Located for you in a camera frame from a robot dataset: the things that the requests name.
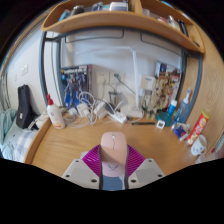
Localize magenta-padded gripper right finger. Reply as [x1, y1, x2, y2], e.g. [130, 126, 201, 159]
[123, 144, 166, 190]

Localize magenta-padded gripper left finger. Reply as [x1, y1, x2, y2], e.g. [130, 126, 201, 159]
[61, 143, 104, 191]

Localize pink computer mouse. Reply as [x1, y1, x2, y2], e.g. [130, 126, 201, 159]
[99, 131, 129, 178]

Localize black pen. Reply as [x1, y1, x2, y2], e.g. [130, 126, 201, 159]
[130, 121, 156, 126]

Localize small white desk clock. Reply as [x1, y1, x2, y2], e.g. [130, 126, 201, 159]
[155, 119, 166, 129]

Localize blue packet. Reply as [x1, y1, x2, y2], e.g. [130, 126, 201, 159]
[172, 122, 191, 140]

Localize white mug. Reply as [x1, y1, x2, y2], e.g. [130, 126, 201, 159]
[190, 134, 208, 157]

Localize teal dish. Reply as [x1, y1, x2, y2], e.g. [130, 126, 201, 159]
[155, 111, 175, 128]

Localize clear plastic cup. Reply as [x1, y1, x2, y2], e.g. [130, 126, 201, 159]
[194, 153, 214, 164]

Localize white lotion bottle red pump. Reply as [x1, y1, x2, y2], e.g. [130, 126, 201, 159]
[45, 93, 66, 130]

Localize white power strip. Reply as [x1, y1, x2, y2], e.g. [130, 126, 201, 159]
[108, 111, 128, 125]

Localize white charger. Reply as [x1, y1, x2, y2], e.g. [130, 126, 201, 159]
[77, 102, 89, 118]
[94, 101, 108, 120]

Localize red snack canister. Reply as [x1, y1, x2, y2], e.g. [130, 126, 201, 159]
[185, 111, 211, 147]

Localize checkered bedding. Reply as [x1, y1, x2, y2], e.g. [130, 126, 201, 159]
[0, 126, 39, 164]

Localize blue white tube bottle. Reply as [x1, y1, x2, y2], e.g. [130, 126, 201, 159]
[166, 99, 178, 117]

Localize blue spray bottle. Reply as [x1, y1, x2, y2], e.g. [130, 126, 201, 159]
[175, 87, 193, 124]

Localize metal cup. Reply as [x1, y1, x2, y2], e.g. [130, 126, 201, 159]
[108, 90, 123, 107]

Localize black bag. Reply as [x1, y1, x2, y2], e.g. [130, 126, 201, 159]
[15, 84, 38, 130]

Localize teal blanket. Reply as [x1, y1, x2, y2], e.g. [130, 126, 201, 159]
[0, 108, 18, 144]

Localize blue model kit box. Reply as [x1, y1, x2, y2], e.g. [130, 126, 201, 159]
[59, 64, 93, 109]

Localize white desk lamp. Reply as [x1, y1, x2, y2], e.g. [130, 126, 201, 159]
[74, 45, 145, 119]

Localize small white carton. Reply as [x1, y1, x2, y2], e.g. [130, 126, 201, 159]
[139, 74, 157, 92]

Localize colourful printed box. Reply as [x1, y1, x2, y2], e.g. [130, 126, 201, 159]
[154, 60, 183, 111]

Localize wooden shelf unit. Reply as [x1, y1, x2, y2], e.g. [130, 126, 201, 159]
[41, 0, 205, 54]

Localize white cable tangle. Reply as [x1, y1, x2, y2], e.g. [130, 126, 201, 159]
[64, 91, 101, 129]

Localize white wall outlet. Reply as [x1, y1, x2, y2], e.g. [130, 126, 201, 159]
[96, 71, 110, 86]

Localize grey metal desk frame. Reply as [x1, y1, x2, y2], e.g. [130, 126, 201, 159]
[38, 28, 203, 124]

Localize white wall switch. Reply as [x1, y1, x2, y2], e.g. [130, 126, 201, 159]
[20, 64, 29, 77]

